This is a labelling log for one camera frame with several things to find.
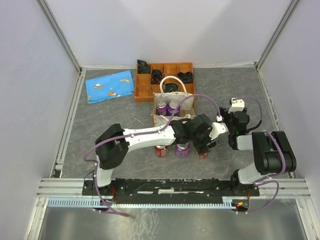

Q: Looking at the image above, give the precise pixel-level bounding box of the red soda can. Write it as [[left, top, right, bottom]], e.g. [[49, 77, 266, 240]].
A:
[[154, 145, 168, 158], [196, 147, 209, 159]]

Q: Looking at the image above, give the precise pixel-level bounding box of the purple soda can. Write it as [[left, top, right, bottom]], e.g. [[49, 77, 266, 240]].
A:
[[167, 99, 181, 117], [156, 99, 168, 116], [175, 142, 190, 158]]

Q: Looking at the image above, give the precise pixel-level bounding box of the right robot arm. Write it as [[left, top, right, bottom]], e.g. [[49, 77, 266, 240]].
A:
[[219, 107, 297, 196]]

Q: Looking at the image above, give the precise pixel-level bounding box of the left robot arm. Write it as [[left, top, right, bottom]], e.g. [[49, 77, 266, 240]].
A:
[[93, 113, 227, 195]]

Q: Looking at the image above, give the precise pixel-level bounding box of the canvas tote bag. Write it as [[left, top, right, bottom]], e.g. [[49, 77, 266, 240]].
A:
[[151, 75, 195, 127]]

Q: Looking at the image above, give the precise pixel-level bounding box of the rolled green-pattern tie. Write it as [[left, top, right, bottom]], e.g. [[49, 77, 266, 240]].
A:
[[163, 82, 179, 93]]

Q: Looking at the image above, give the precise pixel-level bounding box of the wooden compartment tray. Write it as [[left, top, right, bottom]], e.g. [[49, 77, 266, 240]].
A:
[[134, 62, 194, 103]]

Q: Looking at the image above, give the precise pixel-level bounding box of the rolled dark tie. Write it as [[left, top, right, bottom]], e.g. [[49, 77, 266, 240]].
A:
[[151, 69, 164, 84]]

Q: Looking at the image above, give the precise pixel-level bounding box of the blue space-print cloth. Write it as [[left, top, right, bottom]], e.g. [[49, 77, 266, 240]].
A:
[[85, 70, 135, 104]]

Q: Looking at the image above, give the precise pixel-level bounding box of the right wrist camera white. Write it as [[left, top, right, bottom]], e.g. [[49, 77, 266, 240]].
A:
[[228, 98, 245, 113]]

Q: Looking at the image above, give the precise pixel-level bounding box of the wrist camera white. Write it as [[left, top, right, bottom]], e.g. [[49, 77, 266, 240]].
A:
[[228, 98, 245, 113], [209, 115, 229, 140]]

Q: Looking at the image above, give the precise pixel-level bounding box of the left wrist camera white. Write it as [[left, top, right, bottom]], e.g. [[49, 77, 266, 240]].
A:
[[209, 115, 229, 140]]

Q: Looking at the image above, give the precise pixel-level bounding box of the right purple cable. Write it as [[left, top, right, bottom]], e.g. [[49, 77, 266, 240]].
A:
[[232, 96, 288, 215]]

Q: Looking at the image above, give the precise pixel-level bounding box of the purple cable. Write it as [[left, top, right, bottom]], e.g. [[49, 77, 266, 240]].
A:
[[232, 96, 288, 215], [82, 93, 224, 218]]

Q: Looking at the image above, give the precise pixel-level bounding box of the blue cable duct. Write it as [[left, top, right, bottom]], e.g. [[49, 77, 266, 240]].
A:
[[47, 196, 250, 208]]

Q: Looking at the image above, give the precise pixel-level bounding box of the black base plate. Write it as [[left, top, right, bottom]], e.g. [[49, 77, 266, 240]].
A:
[[82, 177, 261, 204]]

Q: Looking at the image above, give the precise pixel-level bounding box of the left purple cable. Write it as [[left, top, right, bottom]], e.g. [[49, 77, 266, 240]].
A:
[[82, 93, 224, 218]]

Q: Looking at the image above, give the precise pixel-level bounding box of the aluminium frame rail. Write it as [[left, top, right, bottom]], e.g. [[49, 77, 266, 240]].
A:
[[36, 178, 311, 200]]

